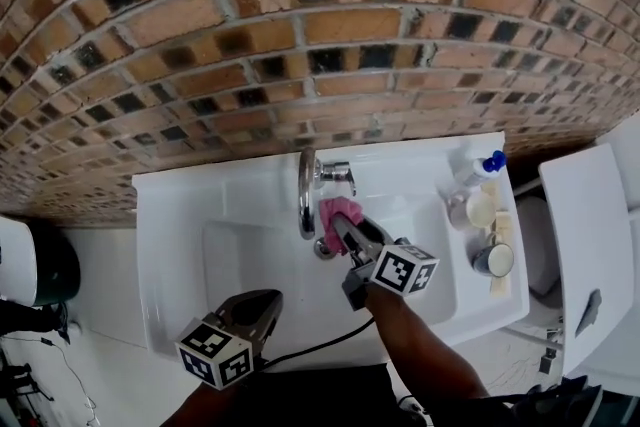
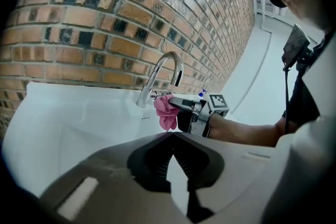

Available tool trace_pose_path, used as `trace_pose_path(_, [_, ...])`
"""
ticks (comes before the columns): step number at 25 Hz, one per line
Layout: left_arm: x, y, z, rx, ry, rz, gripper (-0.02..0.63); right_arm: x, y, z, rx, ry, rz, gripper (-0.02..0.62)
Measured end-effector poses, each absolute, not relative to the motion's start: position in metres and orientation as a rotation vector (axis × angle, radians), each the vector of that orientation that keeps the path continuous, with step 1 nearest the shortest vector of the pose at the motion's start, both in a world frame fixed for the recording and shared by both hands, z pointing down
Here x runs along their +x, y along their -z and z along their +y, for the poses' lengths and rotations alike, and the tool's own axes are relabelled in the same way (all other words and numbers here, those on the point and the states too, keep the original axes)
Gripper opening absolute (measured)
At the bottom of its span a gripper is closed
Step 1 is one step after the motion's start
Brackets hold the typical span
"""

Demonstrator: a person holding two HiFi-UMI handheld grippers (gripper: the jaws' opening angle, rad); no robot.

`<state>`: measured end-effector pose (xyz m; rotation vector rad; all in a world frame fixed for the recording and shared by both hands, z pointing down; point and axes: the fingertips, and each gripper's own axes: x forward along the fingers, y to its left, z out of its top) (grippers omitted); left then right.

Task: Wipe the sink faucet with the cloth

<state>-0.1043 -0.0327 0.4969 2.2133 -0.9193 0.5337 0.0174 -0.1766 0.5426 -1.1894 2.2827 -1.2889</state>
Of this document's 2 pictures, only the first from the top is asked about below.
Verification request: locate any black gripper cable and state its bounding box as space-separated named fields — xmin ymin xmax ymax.
xmin=258 ymin=317 xmax=376 ymax=372

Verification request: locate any pink cloth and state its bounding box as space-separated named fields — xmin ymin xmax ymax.
xmin=318 ymin=196 xmax=364 ymax=257

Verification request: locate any white panel door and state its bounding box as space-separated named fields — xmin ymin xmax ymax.
xmin=538 ymin=143 xmax=637 ymax=377

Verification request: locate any cream white cup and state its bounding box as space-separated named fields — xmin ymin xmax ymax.
xmin=448 ymin=190 xmax=497 ymax=231

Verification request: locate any white bottle with blue cap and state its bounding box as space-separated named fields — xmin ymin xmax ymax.
xmin=452 ymin=149 xmax=508 ymax=196

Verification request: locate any chrome sink drain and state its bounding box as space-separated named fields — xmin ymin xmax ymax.
xmin=313 ymin=237 xmax=347 ymax=262

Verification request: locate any grey door handle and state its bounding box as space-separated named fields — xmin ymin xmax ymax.
xmin=574 ymin=288 xmax=603 ymax=339

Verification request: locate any chrome faucet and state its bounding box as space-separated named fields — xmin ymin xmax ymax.
xmin=298 ymin=146 xmax=358 ymax=241

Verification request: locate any black body-worn box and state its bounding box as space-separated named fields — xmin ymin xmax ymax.
xmin=499 ymin=373 xmax=607 ymax=427

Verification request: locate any black floor stand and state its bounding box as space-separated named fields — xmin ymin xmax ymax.
xmin=0 ymin=299 xmax=71 ymax=346

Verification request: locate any person's top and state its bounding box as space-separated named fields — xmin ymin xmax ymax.
xmin=239 ymin=361 xmax=419 ymax=427

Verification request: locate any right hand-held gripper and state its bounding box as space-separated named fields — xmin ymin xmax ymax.
xmin=331 ymin=212 xmax=440 ymax=311

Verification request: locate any person's left forearm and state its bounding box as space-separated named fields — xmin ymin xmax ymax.
xmin=159 ymin=377 xmax=254 ymax=427

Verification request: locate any white ceramic sink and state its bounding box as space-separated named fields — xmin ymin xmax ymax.
xmin=132 ymin=131 xmax=531 ymax=374

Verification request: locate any thin black floor cable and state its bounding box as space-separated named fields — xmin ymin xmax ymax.
xmin=39 ymin=337 xmax=97 ymax=422

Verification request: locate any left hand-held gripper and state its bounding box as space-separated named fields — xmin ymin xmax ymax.
xmin=174 ymin=288 xmax=284 ymax=390

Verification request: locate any person's right forearm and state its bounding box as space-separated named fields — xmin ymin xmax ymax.
xmin=366 ymin=284 xmax=495 ymax=402

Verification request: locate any dark bin with white lid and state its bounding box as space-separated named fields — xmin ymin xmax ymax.
xmin=0 ymin=213 xmax=82 ymax=309

